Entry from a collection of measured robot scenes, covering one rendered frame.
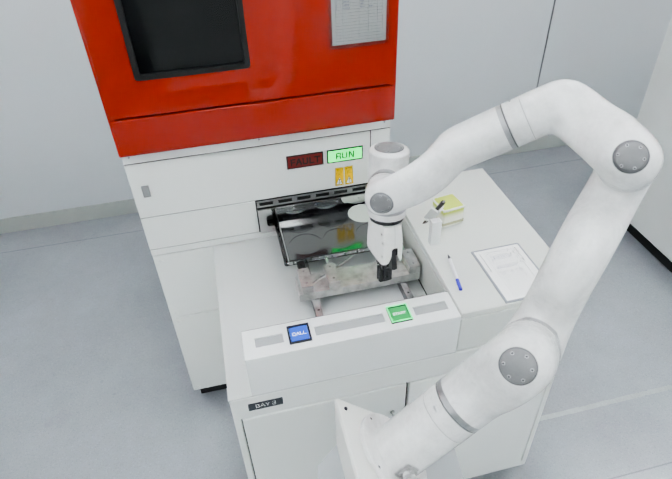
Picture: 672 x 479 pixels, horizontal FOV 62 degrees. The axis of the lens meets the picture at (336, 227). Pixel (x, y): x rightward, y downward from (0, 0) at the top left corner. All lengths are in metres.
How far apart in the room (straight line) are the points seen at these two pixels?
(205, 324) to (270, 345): 0.81
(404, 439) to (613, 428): 1.51
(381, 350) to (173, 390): 1.34
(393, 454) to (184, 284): 1.09
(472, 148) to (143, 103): 0.89
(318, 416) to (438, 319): 0.44
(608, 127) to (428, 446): 0.67
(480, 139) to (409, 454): 0.63
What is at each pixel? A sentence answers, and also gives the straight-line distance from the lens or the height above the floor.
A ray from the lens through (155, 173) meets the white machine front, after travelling 1.76.
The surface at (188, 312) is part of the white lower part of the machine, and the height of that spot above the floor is 0.53.
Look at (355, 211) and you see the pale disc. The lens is 1.88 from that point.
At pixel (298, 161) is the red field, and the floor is 1.10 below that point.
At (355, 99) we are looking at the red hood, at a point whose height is 1.31.
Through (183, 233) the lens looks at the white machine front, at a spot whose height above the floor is 0.89.
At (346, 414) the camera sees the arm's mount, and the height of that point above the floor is 0.99.
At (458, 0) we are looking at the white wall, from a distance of 3.43.
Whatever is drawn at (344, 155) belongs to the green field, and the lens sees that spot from 1.80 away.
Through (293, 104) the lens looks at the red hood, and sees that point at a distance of 1.62.
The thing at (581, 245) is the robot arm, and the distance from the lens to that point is 1.07.
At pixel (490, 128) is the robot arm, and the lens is 1.10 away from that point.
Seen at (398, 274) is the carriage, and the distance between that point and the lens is 1.67.
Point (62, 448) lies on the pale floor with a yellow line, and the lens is 2.61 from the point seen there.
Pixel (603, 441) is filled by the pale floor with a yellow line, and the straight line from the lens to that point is 2.54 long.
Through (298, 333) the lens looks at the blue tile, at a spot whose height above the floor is 0.96.
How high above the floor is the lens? 2.02
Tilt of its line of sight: 38 degrees down
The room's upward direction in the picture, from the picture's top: 2 degrees counter-clockwise
